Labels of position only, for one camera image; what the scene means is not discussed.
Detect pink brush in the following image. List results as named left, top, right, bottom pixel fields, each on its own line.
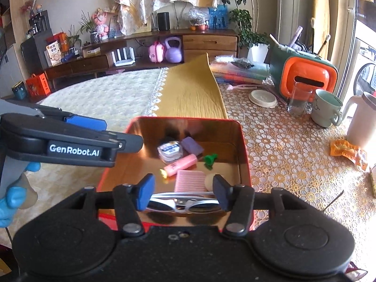
left=175, top=169, right=208, bottom=193

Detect red tin box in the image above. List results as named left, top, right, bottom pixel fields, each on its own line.
left=97, top=116, right=254, bottom=232

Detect blue photo print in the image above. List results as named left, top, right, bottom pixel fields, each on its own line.
left=208, top=4, right=229, bottom=30

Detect clear drinking glass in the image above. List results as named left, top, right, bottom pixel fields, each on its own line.
left=287, top=82, right=312, bottom=116

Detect dark item on books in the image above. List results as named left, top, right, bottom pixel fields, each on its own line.
left=232, top=58, right=255, bottom=69

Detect red orange box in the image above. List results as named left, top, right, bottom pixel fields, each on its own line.
left=53, top=32, right=69, bottom=50

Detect black speaker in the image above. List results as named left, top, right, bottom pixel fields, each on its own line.
left=157, top=12, right=170, bottom=31

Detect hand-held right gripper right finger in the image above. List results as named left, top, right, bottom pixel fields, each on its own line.
left=212, top=174, right=297, bottom=237

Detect small green houseplant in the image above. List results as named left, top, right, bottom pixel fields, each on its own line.
left=67, top=25, right=82, bottom=56

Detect plant in striped pot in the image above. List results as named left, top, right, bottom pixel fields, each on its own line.
left=79, top=10, right=102, bottom=44

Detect white sunglasses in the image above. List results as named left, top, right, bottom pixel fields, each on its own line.
left=145, top=191, right=224, bottom=215

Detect small clear jar blue label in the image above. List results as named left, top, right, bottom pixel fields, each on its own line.
left=157, top=141, right=185, bottom=165

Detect black mini fridge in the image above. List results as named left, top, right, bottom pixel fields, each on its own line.
left=20, top=29, right=53, bottom=75

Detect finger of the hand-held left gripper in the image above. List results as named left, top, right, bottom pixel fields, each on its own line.
left=103, top=132, right=144, bottom=161
left=35, top=106, right=108, bottom=132

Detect orange gift bag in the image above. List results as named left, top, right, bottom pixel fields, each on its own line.
left=25, top=73, right=51, bottom=98

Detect teal bucket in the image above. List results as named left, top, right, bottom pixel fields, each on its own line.
left=12, top=81, right=27, bottom=100

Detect white pitcher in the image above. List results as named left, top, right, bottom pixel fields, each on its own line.
left=341, top=91, right=376, bottom=153

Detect yellow curtain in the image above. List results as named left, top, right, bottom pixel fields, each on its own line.
left=311, top=0, right=331, bottom=56

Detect stack of books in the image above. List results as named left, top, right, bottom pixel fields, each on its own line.
left=209, top=55, right=271, bottom=85

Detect mint green mug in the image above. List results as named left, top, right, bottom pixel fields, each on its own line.
left=311, top=89, right=344, bottom=128

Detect white router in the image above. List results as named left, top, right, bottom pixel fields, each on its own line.
left=111, top=48, right=136, bottom=67

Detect thin black stick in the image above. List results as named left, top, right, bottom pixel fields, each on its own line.
left=321, top=190, right=345, bottom=212

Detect pink doll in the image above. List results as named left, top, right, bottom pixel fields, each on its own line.
left=92, top=8, right=114, bottom=40

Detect cream snack box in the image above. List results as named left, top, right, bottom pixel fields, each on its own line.
left=45, top=42, right=63, bottom=67

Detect pink toy case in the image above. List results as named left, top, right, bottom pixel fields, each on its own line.
left=148, top=42, right=164, bottom=63

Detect white round lid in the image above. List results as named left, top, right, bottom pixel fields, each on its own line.
left=249, top=90, right=278, bottom=109

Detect clear plastic bag of fruit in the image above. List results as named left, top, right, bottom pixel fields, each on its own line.
left=188, top=7, right=210, bottom=31

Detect wooden media cabinet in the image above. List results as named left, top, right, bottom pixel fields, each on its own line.
left=44, top=29, right=240, bottom=80

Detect yellow table runner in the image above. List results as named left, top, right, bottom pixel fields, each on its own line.
left=153, top=53, right=229, bottom=121

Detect purple eraser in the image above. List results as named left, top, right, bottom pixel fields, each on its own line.
left=180, top=137, right=204, bottom=157

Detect tall plant in white pot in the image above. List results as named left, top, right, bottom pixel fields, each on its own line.
left=219, top=0, right=271, bottom=63

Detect green and orange case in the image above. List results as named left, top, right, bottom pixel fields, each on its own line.
left=270, top=43, right=339, bottom=100

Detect person's left hand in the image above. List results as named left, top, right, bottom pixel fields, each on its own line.
left=0, top=162, right=41, bottom=227

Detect purple kettlebell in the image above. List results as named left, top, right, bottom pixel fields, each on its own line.
left=164, top=37, right=183, bottom=63

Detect black coffee machine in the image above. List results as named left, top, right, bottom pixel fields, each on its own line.
left=28, top=10, right=49, bottom=36

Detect gold circle-pattern tablecloth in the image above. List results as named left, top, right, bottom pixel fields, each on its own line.
left=216, top=76, right=376, bottom=274

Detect rolled purple paper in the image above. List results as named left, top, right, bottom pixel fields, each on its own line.
left=289, top=26, right=304, bottom=49

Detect small green plastic piece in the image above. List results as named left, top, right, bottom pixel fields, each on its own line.
left=203, top=153, right=218, bottom=170

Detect orange snack wrapper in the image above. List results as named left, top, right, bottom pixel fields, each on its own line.
left=329, top=139, right=369, bottom=171

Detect pink highlighter pen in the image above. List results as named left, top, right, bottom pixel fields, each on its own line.
left=160, top=153, right=198, bottom=179

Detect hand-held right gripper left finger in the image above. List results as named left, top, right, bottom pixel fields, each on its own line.
left=70, top=173, right=156, bottom=237

